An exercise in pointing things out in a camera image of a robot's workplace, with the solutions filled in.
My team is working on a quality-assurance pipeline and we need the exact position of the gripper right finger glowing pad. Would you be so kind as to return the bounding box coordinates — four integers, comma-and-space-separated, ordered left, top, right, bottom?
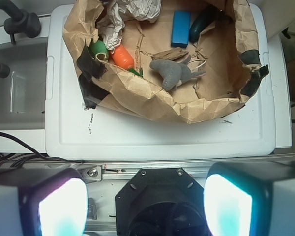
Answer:
204, 161, 295, 236

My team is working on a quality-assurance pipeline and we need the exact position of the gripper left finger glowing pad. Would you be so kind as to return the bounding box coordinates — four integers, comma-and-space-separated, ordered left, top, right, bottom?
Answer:
0, 168, 88, 236

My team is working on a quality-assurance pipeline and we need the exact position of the white paper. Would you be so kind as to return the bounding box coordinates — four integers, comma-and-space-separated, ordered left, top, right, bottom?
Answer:
96, 0, 162, 51

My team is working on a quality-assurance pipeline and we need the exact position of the white toy sink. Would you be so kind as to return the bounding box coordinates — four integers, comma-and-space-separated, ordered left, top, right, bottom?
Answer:
0, 17, 50, 152

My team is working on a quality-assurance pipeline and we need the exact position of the brown paper bag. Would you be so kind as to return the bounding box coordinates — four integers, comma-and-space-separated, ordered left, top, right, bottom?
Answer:
63, 0, 268, 124

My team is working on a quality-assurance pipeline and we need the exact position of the grey plush mouse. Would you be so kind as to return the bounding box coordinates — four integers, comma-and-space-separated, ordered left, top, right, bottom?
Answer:
149, 55, 206, 92

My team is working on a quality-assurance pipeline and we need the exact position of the green toy vegetable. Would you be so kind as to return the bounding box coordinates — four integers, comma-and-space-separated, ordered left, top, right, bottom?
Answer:
89, 40, 109, 61

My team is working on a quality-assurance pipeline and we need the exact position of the orange toy carrot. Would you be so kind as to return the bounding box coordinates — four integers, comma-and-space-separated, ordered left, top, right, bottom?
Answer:
110, 44, 140, 76

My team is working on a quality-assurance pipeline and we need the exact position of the black faucet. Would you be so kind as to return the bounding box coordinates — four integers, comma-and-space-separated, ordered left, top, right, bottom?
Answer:
0, 0, 41, 78

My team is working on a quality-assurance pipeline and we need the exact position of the dark teal toy eggplant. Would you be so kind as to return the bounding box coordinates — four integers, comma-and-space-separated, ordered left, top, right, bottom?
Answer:
189, 5, 219, 43

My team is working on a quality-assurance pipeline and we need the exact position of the blue rectangular block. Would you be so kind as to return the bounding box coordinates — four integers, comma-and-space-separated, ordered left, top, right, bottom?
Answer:
171, 11, 191, 48

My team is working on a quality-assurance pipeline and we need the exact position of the black cable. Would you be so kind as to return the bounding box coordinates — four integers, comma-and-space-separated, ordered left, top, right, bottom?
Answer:
0, 129, 83, 170

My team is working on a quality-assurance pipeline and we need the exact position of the aluminium rail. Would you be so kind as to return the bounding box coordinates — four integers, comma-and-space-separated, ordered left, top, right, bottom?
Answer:
43, 153, 295, 181

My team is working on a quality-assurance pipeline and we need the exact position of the black robot mount plate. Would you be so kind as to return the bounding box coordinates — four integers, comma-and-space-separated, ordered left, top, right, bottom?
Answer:
115, 168, 211, 236

